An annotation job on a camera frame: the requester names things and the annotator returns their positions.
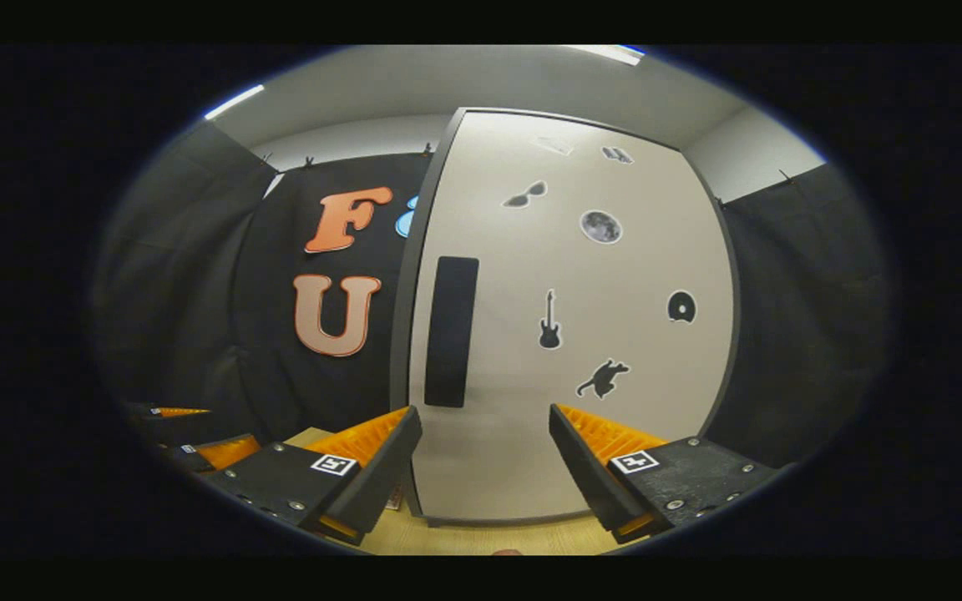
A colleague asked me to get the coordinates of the grey cabinet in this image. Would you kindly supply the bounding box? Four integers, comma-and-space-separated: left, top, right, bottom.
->
387, 107, 742, 528

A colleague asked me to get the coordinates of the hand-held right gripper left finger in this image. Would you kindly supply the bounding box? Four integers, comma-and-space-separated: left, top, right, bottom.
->
197, 405, 423, 548

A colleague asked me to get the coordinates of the white cabinet door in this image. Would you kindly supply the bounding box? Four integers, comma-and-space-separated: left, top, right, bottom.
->
408, 109, 737, 523

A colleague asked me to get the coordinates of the ceiling light strip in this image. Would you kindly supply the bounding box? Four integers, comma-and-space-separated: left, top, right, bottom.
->
569, 46, 646, 67
204, 83, 267, 121

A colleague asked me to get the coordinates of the black backdrop cloth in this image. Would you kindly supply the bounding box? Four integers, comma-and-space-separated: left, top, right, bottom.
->
93, 121, 895, 470

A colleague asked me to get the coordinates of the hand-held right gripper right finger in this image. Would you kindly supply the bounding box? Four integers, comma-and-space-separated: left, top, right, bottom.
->
549, 403, 782, 543

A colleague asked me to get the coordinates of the black door handle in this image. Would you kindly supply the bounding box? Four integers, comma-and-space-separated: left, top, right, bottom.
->
424, 256, 480, 408

